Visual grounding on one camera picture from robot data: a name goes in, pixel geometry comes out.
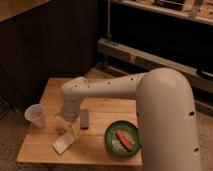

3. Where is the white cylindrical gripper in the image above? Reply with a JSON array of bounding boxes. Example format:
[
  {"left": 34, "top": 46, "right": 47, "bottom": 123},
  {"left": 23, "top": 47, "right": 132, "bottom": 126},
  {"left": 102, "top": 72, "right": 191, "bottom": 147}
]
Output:
[{"left": 56, "top": 99, "right": 80, "bottom": 137}]

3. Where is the white sponge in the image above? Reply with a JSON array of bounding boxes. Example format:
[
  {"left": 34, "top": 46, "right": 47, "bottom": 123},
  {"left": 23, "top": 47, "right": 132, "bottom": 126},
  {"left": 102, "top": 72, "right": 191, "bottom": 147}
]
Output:
[{"left": 53, "top": 131, "right": 75, "bottom": 154}]

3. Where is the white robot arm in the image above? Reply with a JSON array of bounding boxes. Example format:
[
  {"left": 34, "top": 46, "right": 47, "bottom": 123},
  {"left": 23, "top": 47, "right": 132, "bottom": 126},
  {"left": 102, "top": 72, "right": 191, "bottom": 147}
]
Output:
[{"left": 60, "top": 67, "right": 202, "bottom": 171}]

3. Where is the translucent white cup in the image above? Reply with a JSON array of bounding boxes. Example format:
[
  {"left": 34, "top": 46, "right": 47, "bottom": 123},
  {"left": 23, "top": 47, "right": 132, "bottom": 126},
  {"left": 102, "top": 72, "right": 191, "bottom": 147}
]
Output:
[{"left": 24, "top": 104, "right": 46, "bottom": 128}]

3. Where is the green ceramic plate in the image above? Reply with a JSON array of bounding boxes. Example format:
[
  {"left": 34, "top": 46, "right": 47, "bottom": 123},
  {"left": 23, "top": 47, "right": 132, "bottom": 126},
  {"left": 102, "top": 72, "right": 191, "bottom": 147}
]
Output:
[{"left": 104, "top": 120, "right": 140, "bottom": 158}]

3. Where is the dark grey rectangular block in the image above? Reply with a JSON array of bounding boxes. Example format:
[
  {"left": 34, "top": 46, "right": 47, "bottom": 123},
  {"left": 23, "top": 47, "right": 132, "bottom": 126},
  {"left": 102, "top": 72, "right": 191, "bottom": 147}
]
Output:
[{"left": 80, "top": 109, "right": 89, "bottom": 129}]

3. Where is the wooden table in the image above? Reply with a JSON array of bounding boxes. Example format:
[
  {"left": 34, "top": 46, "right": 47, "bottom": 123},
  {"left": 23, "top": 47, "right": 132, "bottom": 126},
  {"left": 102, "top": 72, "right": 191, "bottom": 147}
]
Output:
[{"left": 17, "top": 78, "right": 141, "bottom": 166}]

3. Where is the red sausage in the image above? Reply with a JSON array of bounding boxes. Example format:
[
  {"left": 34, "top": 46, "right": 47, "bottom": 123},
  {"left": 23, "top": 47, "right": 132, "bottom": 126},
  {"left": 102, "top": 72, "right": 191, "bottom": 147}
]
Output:
[{"left": 116, "top": 130, "right": 132, "bottom": 151}]

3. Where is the background shelf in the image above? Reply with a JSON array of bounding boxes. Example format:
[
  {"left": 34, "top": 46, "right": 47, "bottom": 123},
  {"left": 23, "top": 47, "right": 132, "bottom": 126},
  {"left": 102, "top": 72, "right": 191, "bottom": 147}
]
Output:
[{"left": 112, "top": 0, "right": 213, "bottom": 26}]

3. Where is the metal frame rail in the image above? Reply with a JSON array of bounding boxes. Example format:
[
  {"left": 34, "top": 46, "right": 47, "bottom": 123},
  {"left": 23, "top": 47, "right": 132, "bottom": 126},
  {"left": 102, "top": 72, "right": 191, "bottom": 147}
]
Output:
[{"left": 97, "top": 38, "right": 213, "bottom": 93}]

